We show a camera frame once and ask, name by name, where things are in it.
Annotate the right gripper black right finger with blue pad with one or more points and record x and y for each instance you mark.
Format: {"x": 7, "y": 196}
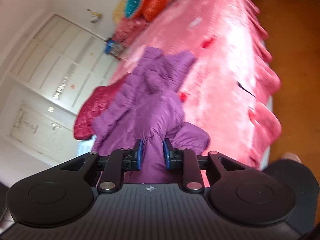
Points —
{"x": 235, "y": 191}

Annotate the pink plush bed blanket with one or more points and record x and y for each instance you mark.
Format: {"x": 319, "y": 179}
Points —
{"x": 228, "y": 88}

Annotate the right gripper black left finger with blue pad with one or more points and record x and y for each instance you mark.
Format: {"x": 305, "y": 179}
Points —
{"x": 64, "y": 193}

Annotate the white sliding wardrobe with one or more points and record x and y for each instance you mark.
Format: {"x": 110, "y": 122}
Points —
{"x": 64, "y": 64}

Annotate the purple down jacket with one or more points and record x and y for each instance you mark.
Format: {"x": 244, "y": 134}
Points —
{"x": 147, "y": 107}

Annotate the white panelled door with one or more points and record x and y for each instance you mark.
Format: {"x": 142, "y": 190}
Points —
{"x": 43, "y": 135}

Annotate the wall hook with hanging items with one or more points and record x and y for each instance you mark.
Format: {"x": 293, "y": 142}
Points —
{"x": 95, "y": 16}

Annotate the pink red folded quilt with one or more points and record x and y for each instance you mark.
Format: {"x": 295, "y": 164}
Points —
{"x": 128, "y": 29}

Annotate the light blue garment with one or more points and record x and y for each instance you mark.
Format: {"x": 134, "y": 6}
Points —
{"x": 85, "y": 146}

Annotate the yellow bed headboard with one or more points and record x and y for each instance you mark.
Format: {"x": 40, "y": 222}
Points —
{"x": 119, "y": 11}

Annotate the blue box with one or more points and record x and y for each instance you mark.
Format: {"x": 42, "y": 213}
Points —
{"x": 113, "y": 47}

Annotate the crimson red down jacket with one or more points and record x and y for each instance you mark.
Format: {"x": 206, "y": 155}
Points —
{"x": 98, "y": 101}

